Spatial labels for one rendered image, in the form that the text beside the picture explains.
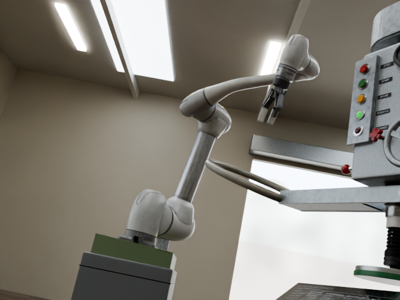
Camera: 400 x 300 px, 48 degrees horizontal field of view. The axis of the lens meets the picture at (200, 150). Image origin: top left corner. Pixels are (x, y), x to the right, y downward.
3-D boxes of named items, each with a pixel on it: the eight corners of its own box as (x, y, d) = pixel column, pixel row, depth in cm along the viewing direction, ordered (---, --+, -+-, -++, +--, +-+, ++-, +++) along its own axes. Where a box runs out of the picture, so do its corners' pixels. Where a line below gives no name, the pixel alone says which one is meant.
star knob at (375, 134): (388, 144, 127) (390, 131, 128) (379, 139, 125) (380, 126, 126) (377, 146, 130) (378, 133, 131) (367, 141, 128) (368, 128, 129)
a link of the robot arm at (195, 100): (202, 81, 229) (217, 93, 239) (174, 95, 238) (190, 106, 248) (203, 102, 223) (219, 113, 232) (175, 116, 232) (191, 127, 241)
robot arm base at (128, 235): (115, 237, 204) (118, 225, 205) (122, 242, 225) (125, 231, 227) (154, 247, 203) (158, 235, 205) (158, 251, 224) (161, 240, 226)
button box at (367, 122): (374, 144, 132) (382, 57, 139) (368, 141, 130) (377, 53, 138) (352, 147, 138) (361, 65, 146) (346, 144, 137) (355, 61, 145)
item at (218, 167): (338, 223, 178) (341, 216, 178) (241, 190, 155) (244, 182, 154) (269, 185, 221) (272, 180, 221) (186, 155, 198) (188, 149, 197)
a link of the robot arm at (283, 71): (283, 63, 201) (277, 75, 201) (300, 71, 203) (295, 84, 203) (275, 63, 210) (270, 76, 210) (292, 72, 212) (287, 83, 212)
